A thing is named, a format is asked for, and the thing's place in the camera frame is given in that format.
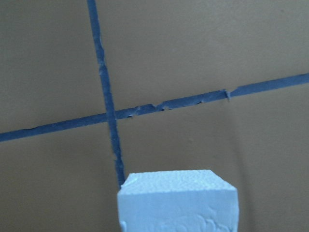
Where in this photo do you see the light blue foam block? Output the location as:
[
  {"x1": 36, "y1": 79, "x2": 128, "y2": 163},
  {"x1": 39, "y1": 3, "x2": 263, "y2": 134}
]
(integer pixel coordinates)
[{"x1": 117, "y1": 170, "x2": 239, "y2": 232}]

